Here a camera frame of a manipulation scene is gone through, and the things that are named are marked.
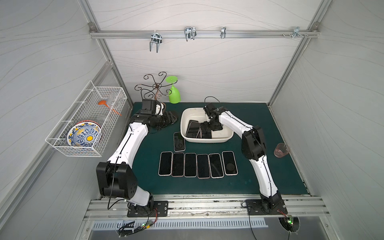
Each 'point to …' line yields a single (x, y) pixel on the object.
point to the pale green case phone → (179, 142)
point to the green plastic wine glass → (174, 95)
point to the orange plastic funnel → (103, 102)
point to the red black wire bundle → (123, 231)
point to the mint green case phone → (190, 165)
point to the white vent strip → (222, 223)
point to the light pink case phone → (165, 163)
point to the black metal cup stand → (155, 93)
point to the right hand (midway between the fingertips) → (208, 128)
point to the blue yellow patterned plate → (83, 133)
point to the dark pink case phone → (229, 162)
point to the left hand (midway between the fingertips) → (173, 120)
